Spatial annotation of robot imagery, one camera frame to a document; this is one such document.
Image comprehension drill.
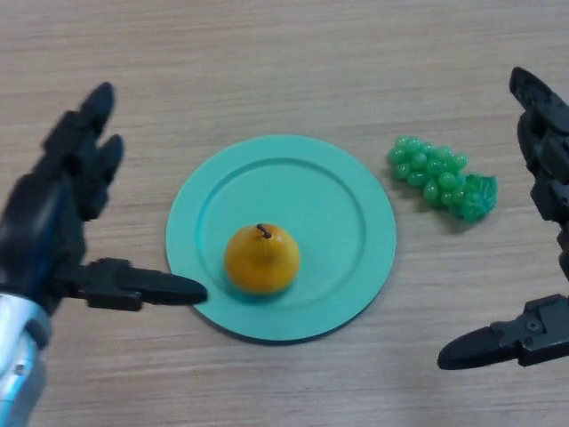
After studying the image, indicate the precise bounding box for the green grape bunch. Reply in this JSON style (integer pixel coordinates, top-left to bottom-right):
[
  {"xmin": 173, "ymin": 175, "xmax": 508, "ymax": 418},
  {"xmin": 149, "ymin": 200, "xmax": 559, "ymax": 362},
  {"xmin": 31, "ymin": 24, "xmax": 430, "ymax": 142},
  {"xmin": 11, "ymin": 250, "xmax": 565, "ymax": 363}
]
[{"xmin": 386, "ymin": 135, "xmax": 498, "ymax": 225}]

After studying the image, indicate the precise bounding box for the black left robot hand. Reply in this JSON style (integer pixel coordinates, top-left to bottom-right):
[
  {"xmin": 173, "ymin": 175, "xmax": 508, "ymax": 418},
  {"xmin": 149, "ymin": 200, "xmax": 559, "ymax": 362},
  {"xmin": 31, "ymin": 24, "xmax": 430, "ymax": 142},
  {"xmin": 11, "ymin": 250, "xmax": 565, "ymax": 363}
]
[{"xmin": 0, "ymin": 81, "xmax": 209, "ymax": 317}]

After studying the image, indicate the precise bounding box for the green round plate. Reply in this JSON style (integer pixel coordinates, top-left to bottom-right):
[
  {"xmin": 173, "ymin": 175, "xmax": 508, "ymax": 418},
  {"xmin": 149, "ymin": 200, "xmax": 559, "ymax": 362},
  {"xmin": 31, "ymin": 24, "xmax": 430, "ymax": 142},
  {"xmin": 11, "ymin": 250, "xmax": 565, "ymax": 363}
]
[{"xmin": 165, "ymin": 134, "xmax": 397, "ymax": 343}]

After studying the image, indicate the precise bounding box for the yellow pear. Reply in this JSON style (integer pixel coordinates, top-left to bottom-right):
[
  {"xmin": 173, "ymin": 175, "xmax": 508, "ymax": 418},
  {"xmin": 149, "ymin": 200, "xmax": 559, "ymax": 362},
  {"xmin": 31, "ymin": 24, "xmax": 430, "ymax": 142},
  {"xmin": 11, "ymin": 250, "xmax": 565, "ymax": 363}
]
[{"xmin": 224, "ymin": 222, "xmax": 301, "ymax": 295}]

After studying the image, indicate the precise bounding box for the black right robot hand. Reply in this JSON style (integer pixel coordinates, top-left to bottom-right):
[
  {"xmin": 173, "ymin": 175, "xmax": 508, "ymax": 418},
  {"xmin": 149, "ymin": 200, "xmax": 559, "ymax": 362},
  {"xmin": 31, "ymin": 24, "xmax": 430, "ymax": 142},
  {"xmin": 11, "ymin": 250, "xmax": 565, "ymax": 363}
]
[{"xmin": 437, "ymin": 66, "xmax": 569, "ymax": 371}]

